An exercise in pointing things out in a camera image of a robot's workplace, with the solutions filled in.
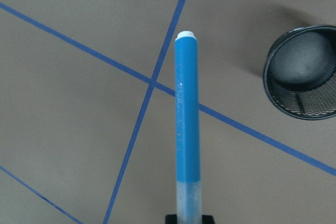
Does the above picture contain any blue marker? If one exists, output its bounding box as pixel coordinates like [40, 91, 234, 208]
[174, 31, 202, 223]

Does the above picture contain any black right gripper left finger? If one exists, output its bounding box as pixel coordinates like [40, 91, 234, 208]
[165, 215, 177, 224]

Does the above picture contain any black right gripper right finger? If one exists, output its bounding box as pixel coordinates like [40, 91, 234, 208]
[202, 215, 215, 224]

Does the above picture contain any black mesh pen cup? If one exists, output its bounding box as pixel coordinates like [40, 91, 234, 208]
[263, 25, 335, 121]

